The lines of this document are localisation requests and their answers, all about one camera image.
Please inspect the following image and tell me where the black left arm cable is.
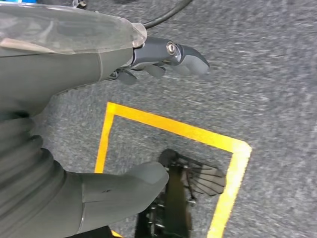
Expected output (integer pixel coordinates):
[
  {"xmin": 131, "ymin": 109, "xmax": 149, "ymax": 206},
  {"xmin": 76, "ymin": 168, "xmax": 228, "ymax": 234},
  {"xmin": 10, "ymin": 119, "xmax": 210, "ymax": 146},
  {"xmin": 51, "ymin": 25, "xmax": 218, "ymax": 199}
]
[{"xmin": 143, "ymin": 0, "xmax": 194, "ymax": 30}]

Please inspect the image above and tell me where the yellow floor tape square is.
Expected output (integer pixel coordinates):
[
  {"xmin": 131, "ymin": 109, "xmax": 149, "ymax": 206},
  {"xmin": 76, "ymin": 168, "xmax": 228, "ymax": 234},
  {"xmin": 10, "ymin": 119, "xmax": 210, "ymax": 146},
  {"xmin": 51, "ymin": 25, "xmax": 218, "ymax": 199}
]
[{"xmin": 94, "ymin": 102, "xmax": 252, "ymax": 238}]

